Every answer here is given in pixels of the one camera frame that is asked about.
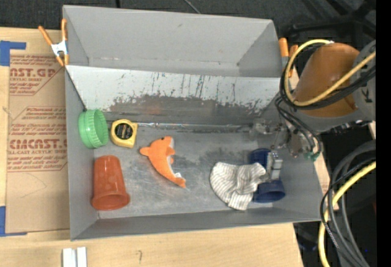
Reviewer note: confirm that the dark blue cup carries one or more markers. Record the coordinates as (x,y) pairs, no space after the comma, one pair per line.
(270,192)

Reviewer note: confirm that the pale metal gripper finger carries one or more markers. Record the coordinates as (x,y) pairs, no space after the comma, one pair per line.
(270,165)
(278,168)

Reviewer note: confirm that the grey metal bin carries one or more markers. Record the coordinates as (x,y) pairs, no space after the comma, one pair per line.
(171,46)

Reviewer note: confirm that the orange toy dolphin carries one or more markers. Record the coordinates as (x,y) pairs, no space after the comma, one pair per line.
(161,159)

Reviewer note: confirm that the yellow tape measure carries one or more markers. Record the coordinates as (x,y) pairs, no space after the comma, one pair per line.
(123,133)

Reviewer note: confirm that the orange plastic cup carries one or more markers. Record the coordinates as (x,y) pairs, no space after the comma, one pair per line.
(108,183)

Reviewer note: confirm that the white striped cloth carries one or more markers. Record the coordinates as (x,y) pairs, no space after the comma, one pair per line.
(232,183)

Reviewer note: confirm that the brown cardboard board red print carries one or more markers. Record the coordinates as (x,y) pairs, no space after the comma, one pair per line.
(36,192)

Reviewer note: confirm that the green plastic cup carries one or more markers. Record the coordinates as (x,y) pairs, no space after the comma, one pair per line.
(91,129)

